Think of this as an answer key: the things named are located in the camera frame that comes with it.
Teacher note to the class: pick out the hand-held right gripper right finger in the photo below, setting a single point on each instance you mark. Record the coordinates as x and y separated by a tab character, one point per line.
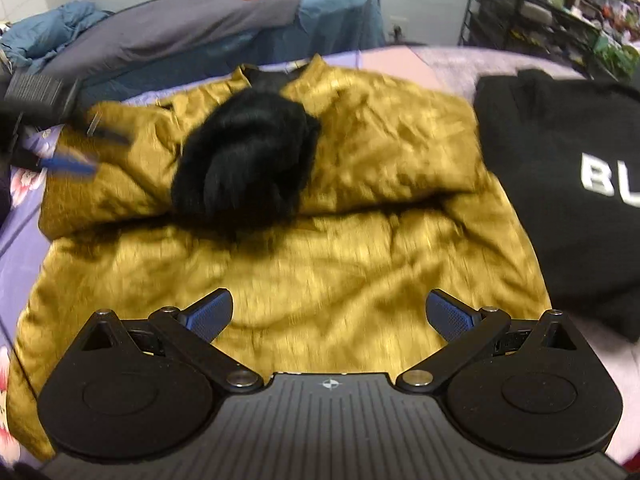
447	315

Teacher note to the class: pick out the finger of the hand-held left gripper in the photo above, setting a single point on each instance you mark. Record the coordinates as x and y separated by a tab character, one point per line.
70	164
107	132

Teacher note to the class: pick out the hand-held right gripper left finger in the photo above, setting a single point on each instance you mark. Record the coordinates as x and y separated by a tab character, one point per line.
212	315

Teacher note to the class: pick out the gold satin jacket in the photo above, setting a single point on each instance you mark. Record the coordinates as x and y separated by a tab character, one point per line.
350	260

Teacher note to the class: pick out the grey bed sheet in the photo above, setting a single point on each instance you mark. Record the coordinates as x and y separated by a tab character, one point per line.
175	25

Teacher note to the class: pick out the black sweatshirt with white print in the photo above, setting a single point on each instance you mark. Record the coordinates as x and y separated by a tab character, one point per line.
540	210

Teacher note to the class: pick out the purple printed bedsheet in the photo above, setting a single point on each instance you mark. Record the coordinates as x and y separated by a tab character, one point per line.
440	65

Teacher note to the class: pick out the teal covered massage bed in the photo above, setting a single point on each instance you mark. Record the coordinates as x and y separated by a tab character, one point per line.
340	20

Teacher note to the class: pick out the metal stand pole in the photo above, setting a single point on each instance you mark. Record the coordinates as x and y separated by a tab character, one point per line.
371	10

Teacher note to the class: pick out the black metal rack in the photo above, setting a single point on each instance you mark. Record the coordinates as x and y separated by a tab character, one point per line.
500	10

